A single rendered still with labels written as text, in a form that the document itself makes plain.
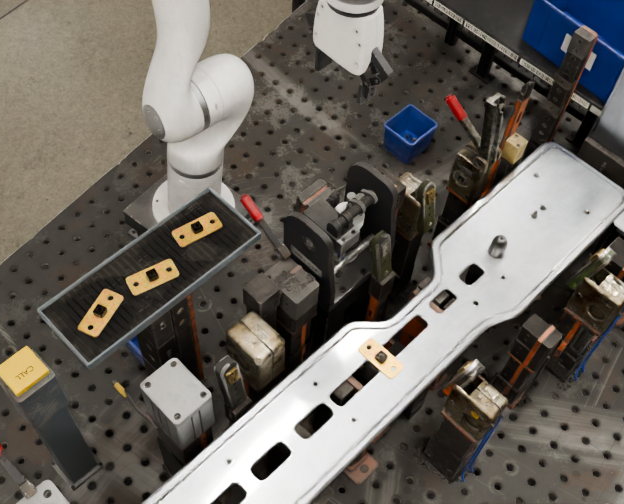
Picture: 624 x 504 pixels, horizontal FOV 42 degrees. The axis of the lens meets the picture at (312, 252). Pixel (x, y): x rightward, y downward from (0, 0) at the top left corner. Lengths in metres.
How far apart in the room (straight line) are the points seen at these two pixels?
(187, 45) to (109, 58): 1.91
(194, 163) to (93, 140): 1.46
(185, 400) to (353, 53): 0.60
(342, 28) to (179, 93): 0.47
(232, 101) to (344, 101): 0.69
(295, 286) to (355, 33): 0.51
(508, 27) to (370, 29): 0.94
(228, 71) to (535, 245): 0.70
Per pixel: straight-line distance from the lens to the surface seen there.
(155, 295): 1.38
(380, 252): 1.54
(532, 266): 1.67
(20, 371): 1.36
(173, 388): 1.36
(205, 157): 1.71
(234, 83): 1.63
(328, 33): 1.20
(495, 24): 2.06
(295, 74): 2.33
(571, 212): 1.78
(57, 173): 3.08
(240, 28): 3.51
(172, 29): 1.52
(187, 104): 1.57
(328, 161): 2.13
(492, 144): 1.71
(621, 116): 1.85
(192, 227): 1.43
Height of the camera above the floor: 2.35
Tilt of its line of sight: 57 degrees down
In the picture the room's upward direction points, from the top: 5 degrees clockwise
